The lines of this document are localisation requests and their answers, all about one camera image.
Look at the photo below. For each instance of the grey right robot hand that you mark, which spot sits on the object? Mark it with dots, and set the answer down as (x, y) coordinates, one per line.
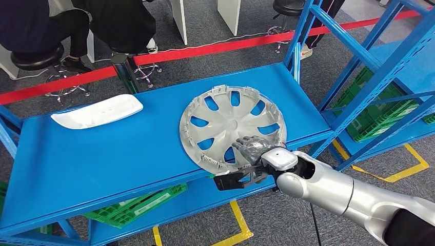
(253, 149)

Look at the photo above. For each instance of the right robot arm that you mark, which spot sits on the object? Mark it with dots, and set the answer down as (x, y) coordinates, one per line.
(326, 190)

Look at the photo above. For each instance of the blue metal shelf rack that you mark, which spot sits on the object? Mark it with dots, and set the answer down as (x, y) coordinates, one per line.
(418, 74)
(102, 159)

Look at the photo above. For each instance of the red barrier belt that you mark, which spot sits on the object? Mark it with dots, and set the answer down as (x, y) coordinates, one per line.
(204, 49)

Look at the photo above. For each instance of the white desk panel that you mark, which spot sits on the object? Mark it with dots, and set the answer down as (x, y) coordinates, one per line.
(178, 20)
(8, 66)
(229, 17)
(91, 47)

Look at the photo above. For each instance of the chrome barrier post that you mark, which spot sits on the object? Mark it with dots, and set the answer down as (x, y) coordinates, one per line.
(125, 73)

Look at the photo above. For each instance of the yellow floor tape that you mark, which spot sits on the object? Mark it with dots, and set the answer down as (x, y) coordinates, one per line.
(417, 155)
(243, 220)

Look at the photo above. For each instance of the silver wheel hubcap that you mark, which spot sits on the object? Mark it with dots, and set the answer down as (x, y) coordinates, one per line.
(224, 122)

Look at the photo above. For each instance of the black wrist bracket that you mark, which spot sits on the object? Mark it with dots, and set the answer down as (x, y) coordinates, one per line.
(227, 181)

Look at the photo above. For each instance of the person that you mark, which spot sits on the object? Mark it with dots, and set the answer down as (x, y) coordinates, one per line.
(119, 23)
(27, 30)
(324, 13)

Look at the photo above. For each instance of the black round stool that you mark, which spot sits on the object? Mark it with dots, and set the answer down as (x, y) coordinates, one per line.
(37, 57)
(289, 6)
(148, 70)

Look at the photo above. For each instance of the long white plastic part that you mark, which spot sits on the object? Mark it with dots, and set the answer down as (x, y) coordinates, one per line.
(98, 112)

